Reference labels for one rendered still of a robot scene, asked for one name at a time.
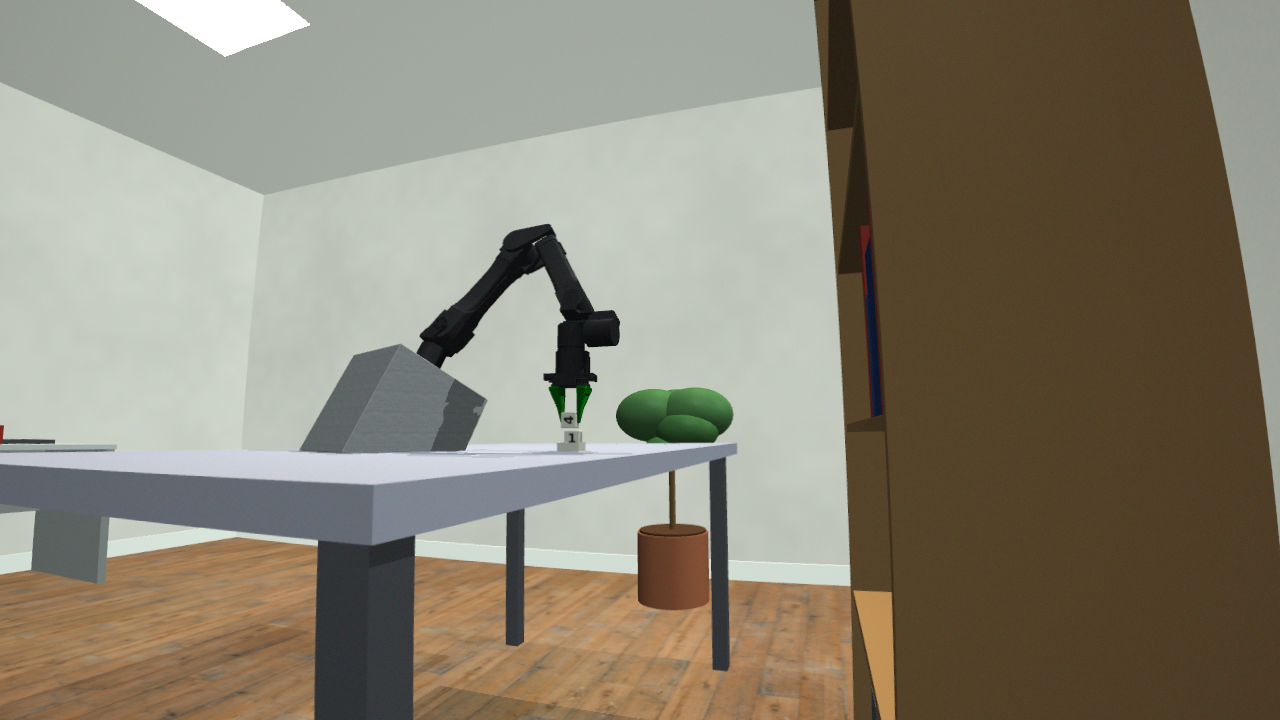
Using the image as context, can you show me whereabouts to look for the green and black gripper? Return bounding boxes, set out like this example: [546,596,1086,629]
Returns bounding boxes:
[543,347,596,423]

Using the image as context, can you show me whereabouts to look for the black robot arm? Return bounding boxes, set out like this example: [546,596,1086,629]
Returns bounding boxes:
[417,224,620,368]

